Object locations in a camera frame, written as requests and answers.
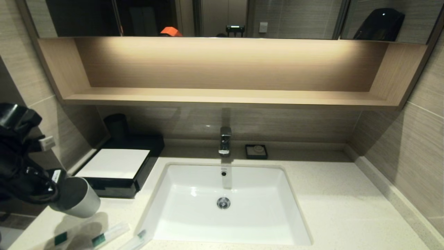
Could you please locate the grey plastic cup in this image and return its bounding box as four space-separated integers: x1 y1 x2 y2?
49 176 101 219

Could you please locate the white square plate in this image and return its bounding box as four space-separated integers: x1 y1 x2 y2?
75 149 151 180

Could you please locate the black amenity box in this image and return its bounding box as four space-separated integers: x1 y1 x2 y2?
68 135 165 199

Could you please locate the wrapped toothbrush with green label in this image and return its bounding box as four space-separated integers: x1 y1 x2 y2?
75 222 131 250
29 226 91 250

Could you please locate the black tumbler cup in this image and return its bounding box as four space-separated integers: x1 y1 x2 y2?
104 114 129 141

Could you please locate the small item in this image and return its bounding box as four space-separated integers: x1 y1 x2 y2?
116 229 148 250

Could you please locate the white ceramic sink basin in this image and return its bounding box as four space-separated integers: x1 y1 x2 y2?
139 162 313 246

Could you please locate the chrome sink faucet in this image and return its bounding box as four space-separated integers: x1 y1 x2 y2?
218 126 232 156

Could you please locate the black square soap dish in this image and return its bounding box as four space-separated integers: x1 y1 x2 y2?
245 144 268 160

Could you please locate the wooden wall shelf niche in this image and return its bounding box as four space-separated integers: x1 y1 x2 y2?
36 36 429 111

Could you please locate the wall mirror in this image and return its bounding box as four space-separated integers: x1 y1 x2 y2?
26 0 444 45

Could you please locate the black glossy wall dispenser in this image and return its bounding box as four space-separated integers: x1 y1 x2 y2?
353 8 405 42

